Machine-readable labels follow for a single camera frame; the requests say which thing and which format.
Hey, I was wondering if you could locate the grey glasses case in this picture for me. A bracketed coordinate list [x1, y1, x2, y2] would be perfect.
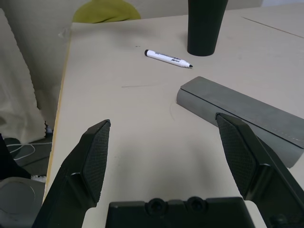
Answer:
[175, 76, 304, 170]

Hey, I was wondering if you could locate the beige curtain cloth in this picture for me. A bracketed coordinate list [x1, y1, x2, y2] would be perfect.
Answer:
[0, 0, 72, 145]

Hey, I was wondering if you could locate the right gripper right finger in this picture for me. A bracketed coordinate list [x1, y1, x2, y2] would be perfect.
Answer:
[215, 113, 304, 228]

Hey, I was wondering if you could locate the white marker black cap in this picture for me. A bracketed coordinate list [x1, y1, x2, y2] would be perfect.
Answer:
[143, 49, 194, 69]

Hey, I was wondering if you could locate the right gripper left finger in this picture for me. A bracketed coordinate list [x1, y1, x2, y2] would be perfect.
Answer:
[32, 119, 112, 228]

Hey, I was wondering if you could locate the black plastic cup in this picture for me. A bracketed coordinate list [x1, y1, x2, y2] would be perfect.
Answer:
[187, 0, 229, 57]

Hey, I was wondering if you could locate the white floor cable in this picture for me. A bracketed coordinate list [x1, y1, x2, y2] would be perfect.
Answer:
[4, 139, 52, 167]

